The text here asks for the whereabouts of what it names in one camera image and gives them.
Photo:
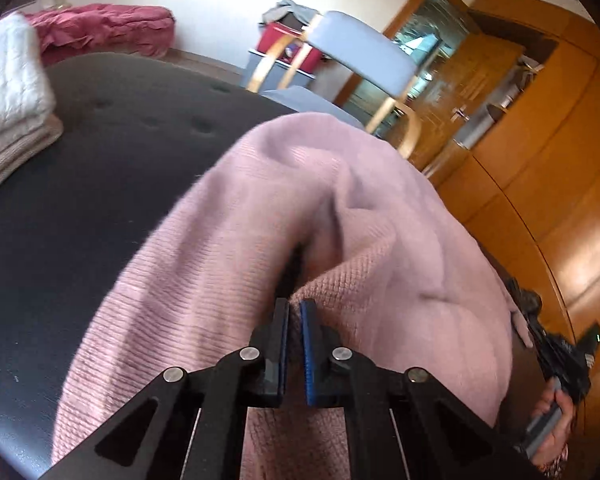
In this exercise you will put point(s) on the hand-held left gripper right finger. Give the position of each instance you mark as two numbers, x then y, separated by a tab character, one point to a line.
307	355

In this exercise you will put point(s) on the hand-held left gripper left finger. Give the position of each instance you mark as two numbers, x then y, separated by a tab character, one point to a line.
279	355

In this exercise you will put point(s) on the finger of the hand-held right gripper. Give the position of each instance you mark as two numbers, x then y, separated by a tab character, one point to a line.
537	332

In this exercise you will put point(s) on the pink knit sweater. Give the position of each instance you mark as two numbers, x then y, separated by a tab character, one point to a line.
330	200

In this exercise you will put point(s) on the person's right forearm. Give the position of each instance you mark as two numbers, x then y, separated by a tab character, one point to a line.
552	467

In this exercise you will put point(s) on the grey clothes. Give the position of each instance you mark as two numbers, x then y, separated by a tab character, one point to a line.
290	10

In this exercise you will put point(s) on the person's right hand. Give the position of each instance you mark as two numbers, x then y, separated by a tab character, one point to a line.
566	425

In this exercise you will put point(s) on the orange wooden wardrobe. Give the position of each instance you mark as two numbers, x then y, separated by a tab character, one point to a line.
555	185

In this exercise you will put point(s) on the wooden door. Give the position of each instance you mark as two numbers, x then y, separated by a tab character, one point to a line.
460	90

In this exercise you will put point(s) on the grey storage bin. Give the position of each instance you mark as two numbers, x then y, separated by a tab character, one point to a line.
252	67

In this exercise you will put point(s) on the blue-grey wooden armchair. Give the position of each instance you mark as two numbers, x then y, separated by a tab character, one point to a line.
360	45

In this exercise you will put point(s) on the beige knit sweater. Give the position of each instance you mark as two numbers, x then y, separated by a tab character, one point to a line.
10	160

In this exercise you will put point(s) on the etched glass door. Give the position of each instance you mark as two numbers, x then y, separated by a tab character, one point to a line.
430	15

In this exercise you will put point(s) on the pink ruffled bedspread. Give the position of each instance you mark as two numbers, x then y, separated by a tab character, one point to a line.
105	25

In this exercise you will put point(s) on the wooden door frame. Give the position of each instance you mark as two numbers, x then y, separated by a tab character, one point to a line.
395	15

